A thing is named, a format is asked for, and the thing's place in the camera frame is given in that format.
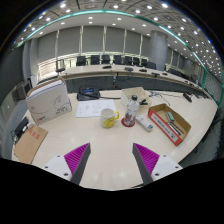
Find grey board eraser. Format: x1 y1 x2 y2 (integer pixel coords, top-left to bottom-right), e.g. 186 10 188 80
165 111 176 123

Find small open white box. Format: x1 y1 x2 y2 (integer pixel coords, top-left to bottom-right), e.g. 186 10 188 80
120 86 153 109

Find black power strip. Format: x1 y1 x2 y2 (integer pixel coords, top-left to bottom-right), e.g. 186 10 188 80
12 116 30 139

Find black desk microphones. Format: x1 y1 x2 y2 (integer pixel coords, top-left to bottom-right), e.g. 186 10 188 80
102 64 161 78

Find open brown box, red side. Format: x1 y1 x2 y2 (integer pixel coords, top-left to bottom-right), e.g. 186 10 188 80
147 103 192 147

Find black desk phone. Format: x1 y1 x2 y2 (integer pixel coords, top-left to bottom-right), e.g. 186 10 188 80
76 85 102 102

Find clear black-capped water bottle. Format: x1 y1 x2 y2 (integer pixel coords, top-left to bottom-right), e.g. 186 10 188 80
123 94 140 127

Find recessed ceiling lights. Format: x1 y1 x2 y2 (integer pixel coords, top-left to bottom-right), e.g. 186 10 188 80
13 0 218 78

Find row of black office chairs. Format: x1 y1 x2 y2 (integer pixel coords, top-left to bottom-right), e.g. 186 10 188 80
54 54 201 88

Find grey CRT monitor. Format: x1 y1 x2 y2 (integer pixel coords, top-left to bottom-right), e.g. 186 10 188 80
13 81 33 102

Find large white cardboard box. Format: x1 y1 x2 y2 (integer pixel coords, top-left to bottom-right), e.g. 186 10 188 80
25 77 73 126

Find black phone cable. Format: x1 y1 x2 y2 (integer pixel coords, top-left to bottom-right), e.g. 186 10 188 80
99 96 122 101

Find black desk microphone unit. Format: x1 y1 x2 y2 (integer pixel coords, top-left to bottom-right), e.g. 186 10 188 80
182 92 193 103

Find white mug with yellow print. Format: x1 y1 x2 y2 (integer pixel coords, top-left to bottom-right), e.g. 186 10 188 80
99 107 120 129

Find flat brown cardboard sheet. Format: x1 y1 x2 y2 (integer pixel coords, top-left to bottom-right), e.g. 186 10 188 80
13 124 49 165

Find white printed paper sheet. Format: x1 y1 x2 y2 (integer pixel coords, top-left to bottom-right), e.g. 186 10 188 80
75 98 118 119

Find dark pens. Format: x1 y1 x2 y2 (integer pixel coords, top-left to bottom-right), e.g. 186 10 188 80
168 120 185 136

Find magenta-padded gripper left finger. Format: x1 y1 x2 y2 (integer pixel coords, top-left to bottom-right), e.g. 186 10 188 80
41 142 92 186

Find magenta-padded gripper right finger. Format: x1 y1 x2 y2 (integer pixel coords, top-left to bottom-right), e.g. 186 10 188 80
131 142 184 186

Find black stapler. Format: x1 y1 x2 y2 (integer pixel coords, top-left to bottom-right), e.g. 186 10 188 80
138 98 150 107

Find flat round red coaster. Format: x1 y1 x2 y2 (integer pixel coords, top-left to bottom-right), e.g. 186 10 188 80
120 117 137 128

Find white remote control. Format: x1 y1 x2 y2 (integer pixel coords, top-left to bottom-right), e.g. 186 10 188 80
134 114 154 132

